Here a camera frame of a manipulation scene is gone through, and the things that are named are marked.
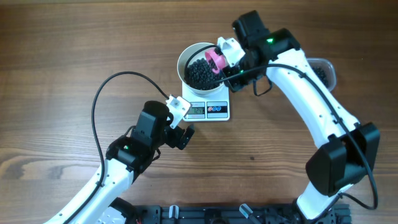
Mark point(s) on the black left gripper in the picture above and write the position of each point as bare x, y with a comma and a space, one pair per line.
179, 134

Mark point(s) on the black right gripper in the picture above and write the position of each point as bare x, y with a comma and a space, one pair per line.
231, 80

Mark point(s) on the pink scoop blue handle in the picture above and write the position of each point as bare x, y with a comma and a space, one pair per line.
216, 62

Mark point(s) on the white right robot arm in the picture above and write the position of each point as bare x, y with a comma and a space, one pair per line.
346, 149

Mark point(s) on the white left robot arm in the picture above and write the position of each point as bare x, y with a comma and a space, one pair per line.
126, 158

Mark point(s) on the white digital kitchen scale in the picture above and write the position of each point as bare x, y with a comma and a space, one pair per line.
209, 107

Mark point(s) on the black beans in bowl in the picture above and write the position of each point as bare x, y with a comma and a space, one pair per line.
201, 76

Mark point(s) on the white bowl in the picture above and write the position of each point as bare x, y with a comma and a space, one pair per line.
182, 60

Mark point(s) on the black beans in container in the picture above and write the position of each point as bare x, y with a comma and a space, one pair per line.
321, 74

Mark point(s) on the clear plastic bean container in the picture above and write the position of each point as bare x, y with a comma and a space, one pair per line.
328, 68

